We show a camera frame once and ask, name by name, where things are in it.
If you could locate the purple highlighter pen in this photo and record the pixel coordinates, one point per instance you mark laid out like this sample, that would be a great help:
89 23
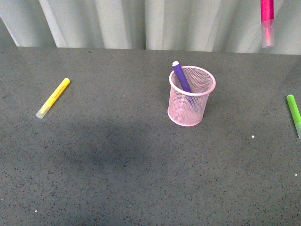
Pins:
184 83

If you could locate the pink highlighter pen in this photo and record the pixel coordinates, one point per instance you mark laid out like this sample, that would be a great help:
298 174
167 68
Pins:
267 23

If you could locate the pink mesh pen cup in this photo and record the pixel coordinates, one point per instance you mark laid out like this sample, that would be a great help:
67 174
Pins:
184 108

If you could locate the yellow highlighter pen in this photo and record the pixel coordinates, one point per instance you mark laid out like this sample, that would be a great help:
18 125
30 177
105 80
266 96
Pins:
53 98

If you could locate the white pleated curtain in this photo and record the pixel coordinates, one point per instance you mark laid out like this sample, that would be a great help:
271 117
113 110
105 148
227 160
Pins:
191 25

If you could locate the green highlighter pen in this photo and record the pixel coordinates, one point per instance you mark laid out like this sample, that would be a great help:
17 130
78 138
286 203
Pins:
294 113

